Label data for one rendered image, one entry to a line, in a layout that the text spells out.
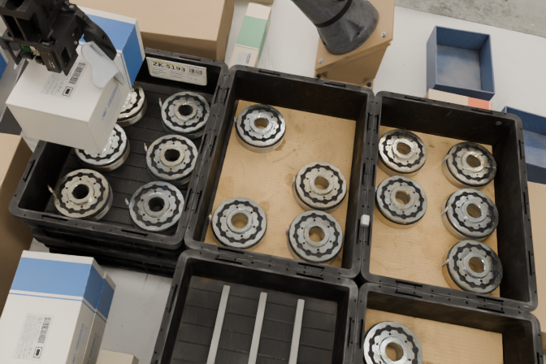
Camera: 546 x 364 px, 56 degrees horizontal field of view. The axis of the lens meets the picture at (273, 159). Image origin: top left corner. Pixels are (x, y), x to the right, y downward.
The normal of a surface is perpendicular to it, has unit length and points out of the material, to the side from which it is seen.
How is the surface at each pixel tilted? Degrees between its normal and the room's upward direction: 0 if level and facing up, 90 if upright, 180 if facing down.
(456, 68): 0
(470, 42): 90
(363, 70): 90
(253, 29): 0
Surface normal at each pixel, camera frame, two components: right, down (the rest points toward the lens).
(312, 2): -0.21, 0.88
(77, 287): 0.07, -0.48
